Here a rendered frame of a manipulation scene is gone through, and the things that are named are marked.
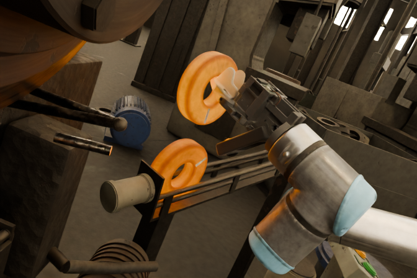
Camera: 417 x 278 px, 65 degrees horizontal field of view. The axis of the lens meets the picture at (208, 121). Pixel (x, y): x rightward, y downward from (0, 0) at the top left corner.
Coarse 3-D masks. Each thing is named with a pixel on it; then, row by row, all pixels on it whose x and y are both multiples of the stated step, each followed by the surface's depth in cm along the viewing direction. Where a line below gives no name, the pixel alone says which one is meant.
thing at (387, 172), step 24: (312, 120) 231; (336, 120) 301; (336, 144) 216; (360, 144) 219; (384, 144) 294; (360, 168) 225; (384, 168) 227; (408, 168) 230; (384, 192) 233; (408, 192) 237; (408, 216) 244
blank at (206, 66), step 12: (204, 60) 62; (216, 60) 64; (228, 60) 66; (192, 72) 62; (204, 72) 62; (216, 72) 65; (180, 84) 63; (192, 84) 62; (204, 84) 64; (180, 96) 64; (192, 96) 63; (180, 108) 65; (192, 108) 64; (204, 108) 67; (216, 108) 70; (192, 120) 66; (204, 120) 69
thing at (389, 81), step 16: (416, 48) 335; (416, 64) 330; (384, 80) 367; (400, 80) 352; (416, 80) 330; (384, 96) 361; (416, 96) 324; (416, 112) 363; (368, 128) 357; (384, 128) 334; (416, 128) 356; (400, 144) 317; (416, 144) 297
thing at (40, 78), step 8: (80, 48) 36; (72, 56) 35; (56, 64) 33; (64, 64) 34; (40, 72) 30; (48, 72) 32; (56, 72) 33; (24, 80) 29; (32, 80) 30; (40, 80) 31; (0, 88) 26; (8, 88) 27; (16, 88) 28; (24, 88) 29; (32, 88) 30; (0, 96) 26; (8, 96) 27; (16, 96) 28; (0, 104) 27; (8, 104) 28
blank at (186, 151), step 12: (180, 144) 69; (192, 144) 70; (156, 156) 68; (168, 156) 66; (180, 156) 68; (192, 156) 71; (204, 156) 75; (156, 168) 66; (168, 168) 67; (192, 168) 74; (204, 168) 77; (168, 180) 69; (180, 180) 75; (192, 180) 76
